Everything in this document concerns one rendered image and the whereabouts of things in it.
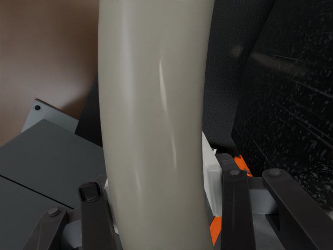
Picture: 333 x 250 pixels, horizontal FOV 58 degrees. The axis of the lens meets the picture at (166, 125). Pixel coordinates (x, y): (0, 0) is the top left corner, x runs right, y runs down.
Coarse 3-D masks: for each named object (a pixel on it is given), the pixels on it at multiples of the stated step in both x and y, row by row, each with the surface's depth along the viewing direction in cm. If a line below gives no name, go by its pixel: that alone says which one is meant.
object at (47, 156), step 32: (32, 128) 97; (64, 128) 108; (0, 160) 75; (32, 160) 82; (64, 160) 90; (96, 160) 99; (0, 192) 66; (32, 192) 71; (64, 192) 76; (0, 224) 59; (32, 224) 62
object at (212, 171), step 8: (208, 144) 19; (208, 152) 18; (208, 160) 17; (216, 160) 17; (208, 168) 16; (216, 168) 16; (208, 176) 16; (216, 176) 16; (208, 184) 16; (216, 184) 16; (208, 192) 17; (216, 192) 16; (216, 200) 16; (216, 208) 16; (216, 216) 16
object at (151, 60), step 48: (144, 0) 7; (192, 0) 7; (144, 48) 7; (192, 48) 7; (144, 96) 7; (192, 96) 8; (144, 144) 8; (192, 144) 8; (144, 192) 8; (192, 192) 9; (144, 240) 9; (192, 240) 9
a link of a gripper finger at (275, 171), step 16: (272, 176) 14; (288, 176) 14; (272, 192) 14; (288, 192) 13; (304, 192) 13; (288, 208) 12; (304, 208) 12; (320, 208) 12; (272, 224) 14; (288, 224) 12; (304, 224) 11; (320, 224) 11; (288, 240) 12; (304, 240) 11; (320, 240) 10
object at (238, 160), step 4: (212, 148) 105; (216, 148) 106; (220, 148) 107; (224, 148) 108; (216, 152) 105; (220, 152) 105; (224, 152) 107; (232, 156) 104; (236, 156) 104; (236, 160) 104; (240, 160) 103; (240, 164) 104; (240, 168) 104; (244, 168) 104
